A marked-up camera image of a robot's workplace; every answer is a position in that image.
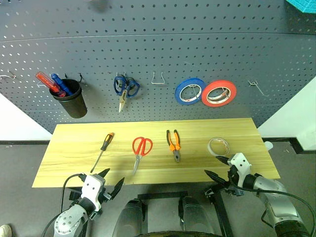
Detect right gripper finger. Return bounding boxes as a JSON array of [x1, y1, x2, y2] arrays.
[[204, 169, 229, 189], [215, 155, 232, 167]]

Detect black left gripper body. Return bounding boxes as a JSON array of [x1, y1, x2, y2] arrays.
[[100, 183, 113, 206]]

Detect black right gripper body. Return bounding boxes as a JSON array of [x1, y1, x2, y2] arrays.
[[224, 165, 245, 197]]

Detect clear tape roll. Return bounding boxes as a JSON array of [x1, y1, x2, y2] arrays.
[[207, 137, 231, 157]]

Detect orange black pliers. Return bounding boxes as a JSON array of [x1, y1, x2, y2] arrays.
[[166, 129, 182, 163]]

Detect red tape roll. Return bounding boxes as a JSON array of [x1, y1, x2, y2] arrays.
[[201, 79, 237, 108]]

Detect black edged white table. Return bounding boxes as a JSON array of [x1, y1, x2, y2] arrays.
[[257, 76, 316, 155]]

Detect black plastic cup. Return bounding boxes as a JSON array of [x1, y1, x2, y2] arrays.
[[49, 78, 88, 119]]

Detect silver tape hook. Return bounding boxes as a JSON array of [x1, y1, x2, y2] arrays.
[[188, 83, 202, 100]]

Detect silver long peg hook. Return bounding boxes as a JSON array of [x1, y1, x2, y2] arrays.
[[247, 79, 269, 97]]

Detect blue tape roll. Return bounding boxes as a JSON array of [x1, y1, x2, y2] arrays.
[[174, 78, 207, 106]]

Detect white shoe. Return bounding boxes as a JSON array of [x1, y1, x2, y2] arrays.
[[0, 224, 12, 237]]

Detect grey perforated pegboard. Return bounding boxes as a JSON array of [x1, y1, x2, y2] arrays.
[[0, 0, 316, 135]]

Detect silver curved peg hook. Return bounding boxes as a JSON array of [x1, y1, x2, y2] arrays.
[[0, 70, 17, 83]]

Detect teal foam block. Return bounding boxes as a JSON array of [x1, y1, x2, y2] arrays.
[[285, 0, 316, 14]]

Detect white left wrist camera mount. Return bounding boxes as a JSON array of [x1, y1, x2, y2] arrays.
[[80, 173, 107, 212]]

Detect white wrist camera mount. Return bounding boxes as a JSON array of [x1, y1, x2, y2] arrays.
[[80, 173, 107, 212], [227, 152, 253, 188]]

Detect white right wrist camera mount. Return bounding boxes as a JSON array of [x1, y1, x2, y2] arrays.
[[227, 152, 253, 188]]

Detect orange black handled screwdriver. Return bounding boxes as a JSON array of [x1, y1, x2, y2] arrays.
[[90, 132, 115, 173]]

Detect red handled scissors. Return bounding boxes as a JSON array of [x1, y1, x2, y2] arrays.
[[132, 136, 154, 175]]

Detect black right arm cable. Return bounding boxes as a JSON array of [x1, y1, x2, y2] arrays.
[[231, 184, 316, 229]]

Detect blue handled shears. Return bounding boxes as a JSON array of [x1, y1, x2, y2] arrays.
[[113, 75, 141, 114]]

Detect blue handled screwdriver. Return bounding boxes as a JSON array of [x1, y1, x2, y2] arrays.
[[50, 73, 74, 96]]

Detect silver wire loop hook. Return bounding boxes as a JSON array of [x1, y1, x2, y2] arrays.
[[151, 71, 167, 85]]

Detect red handled screwdriver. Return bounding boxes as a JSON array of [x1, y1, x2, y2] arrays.
[[35, 71, 67, 98]]

